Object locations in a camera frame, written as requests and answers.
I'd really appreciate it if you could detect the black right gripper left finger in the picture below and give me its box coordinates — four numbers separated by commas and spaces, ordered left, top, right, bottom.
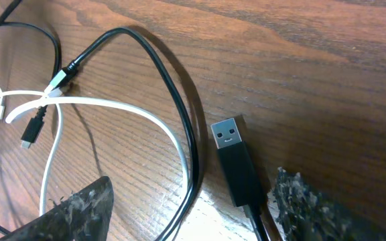
1, 176, 114, 241

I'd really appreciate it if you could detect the white USB cable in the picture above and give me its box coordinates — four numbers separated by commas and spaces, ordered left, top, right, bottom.
0, 68, 190, 217

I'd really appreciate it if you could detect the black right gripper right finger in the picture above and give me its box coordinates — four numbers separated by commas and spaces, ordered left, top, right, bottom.
273, 167, 386, 241

